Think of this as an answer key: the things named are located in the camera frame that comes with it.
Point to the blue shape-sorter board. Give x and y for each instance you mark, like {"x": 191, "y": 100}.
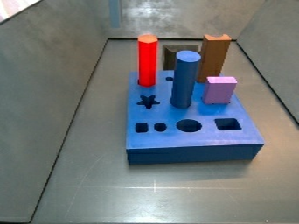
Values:
{"x": 164, "y": 134}

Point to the brown notched peg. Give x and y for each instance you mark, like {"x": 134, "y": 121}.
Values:
{"x": 212, "y": 55}

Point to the blue cylinder peg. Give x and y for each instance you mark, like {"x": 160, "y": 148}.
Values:
{"x": 187, "y": 61}

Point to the red hexagonal peg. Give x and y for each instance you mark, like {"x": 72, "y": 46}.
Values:
{"x": 147, "y": 53}

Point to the purple rectangular block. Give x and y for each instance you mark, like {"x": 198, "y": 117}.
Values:
{"x": 219, "y": 89}

